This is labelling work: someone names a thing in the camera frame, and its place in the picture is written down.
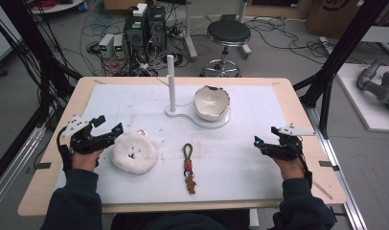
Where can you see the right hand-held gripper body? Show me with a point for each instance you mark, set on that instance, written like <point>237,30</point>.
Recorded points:
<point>285,150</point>

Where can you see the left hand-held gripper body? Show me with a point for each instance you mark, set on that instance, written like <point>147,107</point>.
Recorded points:
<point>85,142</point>

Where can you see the white plush pouch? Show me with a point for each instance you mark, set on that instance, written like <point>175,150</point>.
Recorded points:
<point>135,155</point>

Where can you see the person's left hand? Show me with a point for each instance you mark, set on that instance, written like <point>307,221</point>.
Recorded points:
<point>84,161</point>

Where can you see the person's right hand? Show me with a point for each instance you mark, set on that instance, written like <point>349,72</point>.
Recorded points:
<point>290,169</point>

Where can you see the white table mat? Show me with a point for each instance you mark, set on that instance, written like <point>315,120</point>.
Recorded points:
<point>234,166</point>

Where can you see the black tape strip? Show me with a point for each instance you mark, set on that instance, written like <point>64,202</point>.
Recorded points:
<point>328,164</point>
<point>42,165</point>

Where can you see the white eggshell-shaped bowl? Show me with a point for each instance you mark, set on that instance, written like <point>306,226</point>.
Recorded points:
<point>211,102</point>

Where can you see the grey bench power supply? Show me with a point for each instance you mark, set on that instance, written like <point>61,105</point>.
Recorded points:
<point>106,46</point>
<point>119,46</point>

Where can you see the white platform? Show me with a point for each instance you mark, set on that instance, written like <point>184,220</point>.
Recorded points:
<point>358,105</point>

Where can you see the black computer tower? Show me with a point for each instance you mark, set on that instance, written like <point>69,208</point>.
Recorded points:
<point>144,32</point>

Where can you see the black round stool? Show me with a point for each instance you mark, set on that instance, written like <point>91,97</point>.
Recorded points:
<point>228,33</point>

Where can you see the person's lap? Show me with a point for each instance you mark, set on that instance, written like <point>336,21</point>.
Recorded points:
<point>183,222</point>

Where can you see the cardboard box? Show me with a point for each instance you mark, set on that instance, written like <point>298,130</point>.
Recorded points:
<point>336,16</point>

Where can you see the aluminium floor rail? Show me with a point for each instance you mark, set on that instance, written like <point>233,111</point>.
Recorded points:
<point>339,179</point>
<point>13,166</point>

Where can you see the white post stand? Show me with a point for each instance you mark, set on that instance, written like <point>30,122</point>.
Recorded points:
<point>171,89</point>

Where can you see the black frame post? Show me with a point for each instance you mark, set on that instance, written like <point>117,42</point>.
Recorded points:
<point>339,54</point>
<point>26,38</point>

